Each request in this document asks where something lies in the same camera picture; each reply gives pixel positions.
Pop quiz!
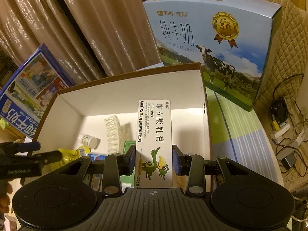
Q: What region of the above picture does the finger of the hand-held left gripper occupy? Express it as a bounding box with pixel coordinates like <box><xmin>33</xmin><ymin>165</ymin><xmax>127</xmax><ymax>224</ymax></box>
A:
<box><xmin>0</xmin><ymin>141</ymin><xmax>41</xmax><ymax>152</ymax></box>
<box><xmin>13</xmin><ymin>150</ymin><xmax>62</xmax><ymax>164</ymax></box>

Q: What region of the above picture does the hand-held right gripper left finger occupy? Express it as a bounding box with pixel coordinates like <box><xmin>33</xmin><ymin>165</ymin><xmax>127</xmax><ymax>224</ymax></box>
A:
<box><xmin>36</xmin><ymin>144</ymin><xmax>136</xmax><ymax>196</ymax></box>

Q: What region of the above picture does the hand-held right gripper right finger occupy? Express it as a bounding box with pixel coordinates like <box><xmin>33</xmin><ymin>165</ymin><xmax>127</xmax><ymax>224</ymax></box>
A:
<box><xmin>172</xmin><ymin>146</ymin><xmax>271</xmax><ymax>196</ymax></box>

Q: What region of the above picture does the yellow snack packet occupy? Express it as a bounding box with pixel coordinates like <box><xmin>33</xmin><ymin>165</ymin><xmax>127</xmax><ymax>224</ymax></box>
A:
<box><xmin>56</xmin><ymin>147</ymin><xmax>88</xmax><ymax>167</ymax></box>

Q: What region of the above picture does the white medicine box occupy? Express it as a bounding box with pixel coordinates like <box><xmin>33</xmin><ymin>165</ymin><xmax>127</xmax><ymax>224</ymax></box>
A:
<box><xmin>135</xmin><ymin>99</ymin><xmax>174</xmax><ymax>188</ymax></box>

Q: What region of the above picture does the white pill bottle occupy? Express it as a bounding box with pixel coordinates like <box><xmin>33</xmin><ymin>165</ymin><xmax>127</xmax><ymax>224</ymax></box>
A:
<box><xmin>79</xmin><ymin>135</ymin><xmax>99</xmax><ymax>150</ymax></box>

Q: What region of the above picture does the brown cardboard box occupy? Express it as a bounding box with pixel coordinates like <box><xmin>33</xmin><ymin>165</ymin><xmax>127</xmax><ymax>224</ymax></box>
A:
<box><xmin>26</xmin><ymin>63</ymin><xmax>213</xmax><ymax>191</ymax></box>

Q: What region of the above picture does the person's left hand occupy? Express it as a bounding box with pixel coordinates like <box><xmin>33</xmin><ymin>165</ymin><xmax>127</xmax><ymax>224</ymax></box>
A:
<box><xmin>0</xmin><ymin>182</ymin><xmax>13</xmax><ymax>213</ymax></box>

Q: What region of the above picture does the green medicine box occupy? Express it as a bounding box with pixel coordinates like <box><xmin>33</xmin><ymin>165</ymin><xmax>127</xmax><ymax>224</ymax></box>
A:
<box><xmin>120</xmin><ymin>140</ymin><xmax>137</xmax><ymax>194</ymax></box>

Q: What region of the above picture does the small blue box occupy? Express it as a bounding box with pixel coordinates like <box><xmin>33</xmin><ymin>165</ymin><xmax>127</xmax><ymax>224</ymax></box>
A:
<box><xmin>87</xmin><ymin>152</ymin><xmax>107</xmax><ymax>162</ymax></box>

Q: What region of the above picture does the dark blue milk carton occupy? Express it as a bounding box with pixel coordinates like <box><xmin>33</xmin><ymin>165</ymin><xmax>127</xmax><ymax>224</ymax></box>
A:
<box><xmin>0</xmin><ymin>43</ymin><xmax>74</xmax><ymax>140</ymax></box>

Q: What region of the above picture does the white power strip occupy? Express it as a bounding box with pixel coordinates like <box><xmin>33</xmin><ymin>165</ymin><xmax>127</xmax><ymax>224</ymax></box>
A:
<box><xmin>269</xmin><ymin>123</ymin><xmax>291</xmax><ymax>140</ymax></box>

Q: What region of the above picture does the grey power adapter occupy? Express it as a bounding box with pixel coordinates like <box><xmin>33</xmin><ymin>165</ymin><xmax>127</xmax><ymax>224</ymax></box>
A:
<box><xmin>279</xmin><ymin>147</ymin><xmax>297</xmax><ymax>168</ymax></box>

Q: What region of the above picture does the black power adapter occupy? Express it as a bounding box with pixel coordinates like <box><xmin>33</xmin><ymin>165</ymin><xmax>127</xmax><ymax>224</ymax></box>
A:
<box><xmin>269</xmin><ymin>99</ymin><xmax>288</xmax><ymax>121</ymax></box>

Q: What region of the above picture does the brown patterned curtain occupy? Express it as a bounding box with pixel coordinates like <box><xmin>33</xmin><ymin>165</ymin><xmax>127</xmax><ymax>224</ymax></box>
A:
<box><xmin>0</xmin><ymin>0</ymin><xmax>106</xmax><ymax>82</ymax></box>
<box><xmin>54</xmin><ymin>0</ymin><xmax>167</xmax><ymax>78</ymax></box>

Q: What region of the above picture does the light blue milk carton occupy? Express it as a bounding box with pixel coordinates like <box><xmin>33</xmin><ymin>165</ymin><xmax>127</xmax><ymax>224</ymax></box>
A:
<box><xmin>143</xmin><ymin>0</ymin><xmax>282</xmax><ymax>112</ymax></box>

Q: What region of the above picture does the beige quilted chair cover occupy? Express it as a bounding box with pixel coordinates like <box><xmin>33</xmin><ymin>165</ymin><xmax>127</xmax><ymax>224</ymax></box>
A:
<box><xmin>250</xmin><ymin>0</ymin><xmax>308</xmax><ymax>193</ymax></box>

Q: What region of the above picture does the power strip with cables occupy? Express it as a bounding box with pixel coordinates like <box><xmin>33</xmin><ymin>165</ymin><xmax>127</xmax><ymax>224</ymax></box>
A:
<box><xmin>262</xmin><ymin>73</ymin><xmax>308</xmax><ymax>178</ymax></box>

